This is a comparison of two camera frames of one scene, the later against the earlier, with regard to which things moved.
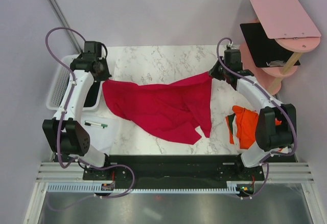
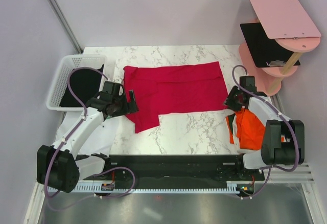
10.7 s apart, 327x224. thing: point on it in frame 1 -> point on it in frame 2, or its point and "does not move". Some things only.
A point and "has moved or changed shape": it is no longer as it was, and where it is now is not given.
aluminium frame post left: x=52 y=0 does not move
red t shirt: x=171 y=112 has moved or changed shape
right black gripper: x=213 y=72 -> x=229 y=101
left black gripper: x=106 y=75 -> x=129 y=108
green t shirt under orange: x=231 y=118 does not move
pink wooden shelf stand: x=271 y=77 does not move
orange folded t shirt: x=247 y=120 does not move
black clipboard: x=266 y=51 does not move
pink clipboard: x=281 y=16 does not move
